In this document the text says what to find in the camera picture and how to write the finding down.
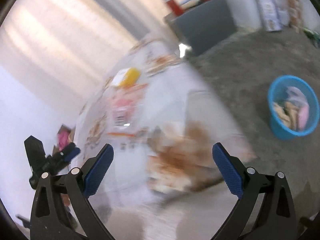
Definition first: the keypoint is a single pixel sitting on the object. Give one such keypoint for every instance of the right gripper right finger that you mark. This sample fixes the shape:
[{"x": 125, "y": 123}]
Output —
[{"x": 264, "y": 209}]

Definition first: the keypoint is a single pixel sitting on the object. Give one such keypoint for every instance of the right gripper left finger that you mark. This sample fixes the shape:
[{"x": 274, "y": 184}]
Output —
[{"x": 48, "y": 216}]

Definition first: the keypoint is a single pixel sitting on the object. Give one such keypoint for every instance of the pink mesh sponge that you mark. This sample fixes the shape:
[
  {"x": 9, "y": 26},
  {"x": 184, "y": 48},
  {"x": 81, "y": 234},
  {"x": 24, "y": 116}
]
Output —
[{"x": 303, "y": 116}]

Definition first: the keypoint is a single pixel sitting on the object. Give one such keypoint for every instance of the cream curtain left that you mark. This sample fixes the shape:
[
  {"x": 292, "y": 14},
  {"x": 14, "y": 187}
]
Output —
[{"x": 71, "y": 45}]

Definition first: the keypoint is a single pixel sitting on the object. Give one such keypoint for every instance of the cardboard box with pink item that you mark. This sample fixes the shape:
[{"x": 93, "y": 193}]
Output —
[{"x": 64, "y": 137}]

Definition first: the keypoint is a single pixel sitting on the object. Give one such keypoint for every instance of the dark grey side cabinet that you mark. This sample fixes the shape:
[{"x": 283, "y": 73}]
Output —
[{"x": 203, "y": 26}]

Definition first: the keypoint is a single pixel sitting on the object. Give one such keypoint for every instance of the cream curtain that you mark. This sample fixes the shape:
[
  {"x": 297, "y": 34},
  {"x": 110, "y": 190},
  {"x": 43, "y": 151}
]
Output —
[
  {"x": 71, "y": 45},
  {"x": 136, "y": 17}
]

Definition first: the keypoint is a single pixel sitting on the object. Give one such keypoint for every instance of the cream curtain right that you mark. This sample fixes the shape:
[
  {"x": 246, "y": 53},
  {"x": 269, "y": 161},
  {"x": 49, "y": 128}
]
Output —
[{"x": 136, "y": 17}]

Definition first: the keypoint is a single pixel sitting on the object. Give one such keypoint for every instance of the floral plaid tablecloth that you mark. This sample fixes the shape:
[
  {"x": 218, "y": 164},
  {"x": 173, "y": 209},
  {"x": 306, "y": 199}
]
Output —
[{"x": 162, "y": 183}]

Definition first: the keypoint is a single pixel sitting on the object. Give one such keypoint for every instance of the clear printed plastic bag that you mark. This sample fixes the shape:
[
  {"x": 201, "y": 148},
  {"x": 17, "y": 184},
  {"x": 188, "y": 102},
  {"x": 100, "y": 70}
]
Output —
[{"x": 125, "y": 110}]

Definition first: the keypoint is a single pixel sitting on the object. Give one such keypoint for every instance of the blue plastic trash bin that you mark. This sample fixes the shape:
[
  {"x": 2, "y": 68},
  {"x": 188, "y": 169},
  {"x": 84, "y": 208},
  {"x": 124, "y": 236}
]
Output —
[{"x": 277, "y": 93}]

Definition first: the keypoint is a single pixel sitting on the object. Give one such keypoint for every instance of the yellow cardboard box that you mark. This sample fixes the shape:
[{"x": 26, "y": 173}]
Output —
[{"x": 126, "y": 78}]

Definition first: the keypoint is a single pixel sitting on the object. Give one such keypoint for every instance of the clear plastic container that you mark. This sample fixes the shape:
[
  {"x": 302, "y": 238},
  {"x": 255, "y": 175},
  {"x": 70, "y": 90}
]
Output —
[{"x": 296, "y": 97}]

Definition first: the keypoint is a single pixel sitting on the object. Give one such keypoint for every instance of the patterned brown gift box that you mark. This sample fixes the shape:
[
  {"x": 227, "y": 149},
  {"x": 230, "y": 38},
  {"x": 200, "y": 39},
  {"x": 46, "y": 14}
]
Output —
[{"x": 295, "y": 13}]

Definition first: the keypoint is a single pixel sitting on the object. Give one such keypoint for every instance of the green glass bottles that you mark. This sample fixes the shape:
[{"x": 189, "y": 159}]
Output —
[{"x": 313, "y": 36}]

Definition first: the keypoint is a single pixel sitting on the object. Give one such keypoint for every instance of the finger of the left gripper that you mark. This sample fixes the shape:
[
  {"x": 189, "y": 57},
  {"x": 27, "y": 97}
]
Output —
[
  {"x": 66, "y": 148},
  {"x": 68, "y": 154}
]

